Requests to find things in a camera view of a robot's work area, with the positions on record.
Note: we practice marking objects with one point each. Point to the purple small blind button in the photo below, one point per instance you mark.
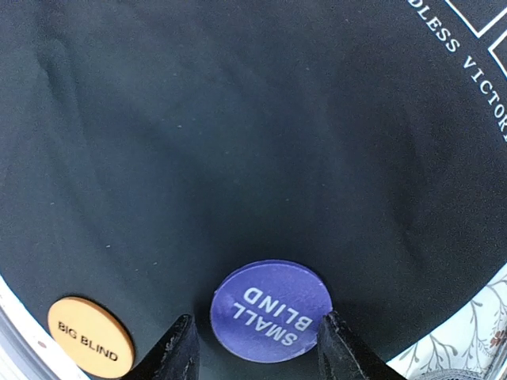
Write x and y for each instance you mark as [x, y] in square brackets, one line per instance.
[269, 311]

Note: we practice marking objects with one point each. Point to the orange big blind button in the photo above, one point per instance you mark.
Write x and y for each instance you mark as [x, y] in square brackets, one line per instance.
[92, 337]

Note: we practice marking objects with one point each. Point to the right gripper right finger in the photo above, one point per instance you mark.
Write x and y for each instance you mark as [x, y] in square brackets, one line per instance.
[343, 355]

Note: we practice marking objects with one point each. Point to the black poker playing mat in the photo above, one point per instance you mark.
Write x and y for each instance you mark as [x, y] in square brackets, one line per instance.
[151, 148]

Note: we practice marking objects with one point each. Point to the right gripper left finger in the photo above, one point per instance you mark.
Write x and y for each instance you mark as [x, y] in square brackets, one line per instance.
[176, 356]

